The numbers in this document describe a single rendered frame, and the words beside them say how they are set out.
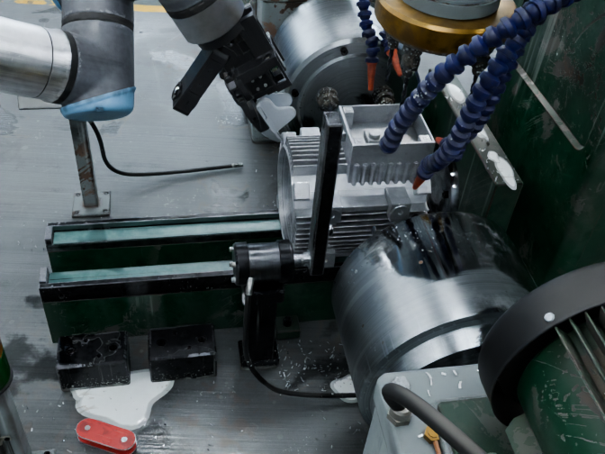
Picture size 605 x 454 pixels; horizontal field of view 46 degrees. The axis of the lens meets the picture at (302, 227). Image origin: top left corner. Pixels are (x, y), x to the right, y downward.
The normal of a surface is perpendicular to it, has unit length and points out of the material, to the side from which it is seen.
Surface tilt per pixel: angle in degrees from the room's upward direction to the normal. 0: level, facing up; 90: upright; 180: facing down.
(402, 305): 39
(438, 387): 0
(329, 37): 21
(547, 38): 90
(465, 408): 0
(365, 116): 90
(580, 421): 61
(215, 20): 84
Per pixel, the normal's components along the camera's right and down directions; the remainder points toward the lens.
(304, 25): -0.51, -0.56
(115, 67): 0.72, -0.07
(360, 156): 0.16, 0.68
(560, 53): -0.98, 0.06
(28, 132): 0.07, -0.73
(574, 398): -0.82, -0.30
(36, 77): 0.57, 0.60
